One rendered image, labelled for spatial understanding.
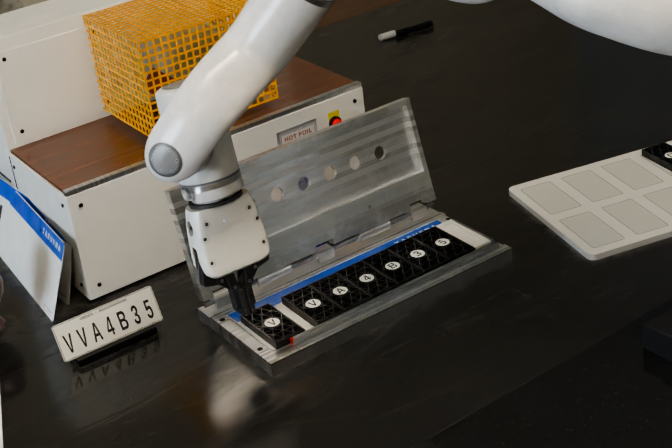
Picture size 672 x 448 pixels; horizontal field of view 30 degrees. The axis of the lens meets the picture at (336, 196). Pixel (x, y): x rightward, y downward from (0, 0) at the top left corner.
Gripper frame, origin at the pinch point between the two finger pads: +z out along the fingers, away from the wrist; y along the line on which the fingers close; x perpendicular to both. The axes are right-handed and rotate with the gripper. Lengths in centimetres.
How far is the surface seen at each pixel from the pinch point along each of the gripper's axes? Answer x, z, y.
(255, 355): -2.1, 7.6, -1.3
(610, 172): 2, 7, 73
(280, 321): 0.1, 5.5, 4.8
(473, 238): -1.3, 5.9, 39.6
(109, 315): 17.0, 0.6, -13.6
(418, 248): 2.3, 5.1, 31.7
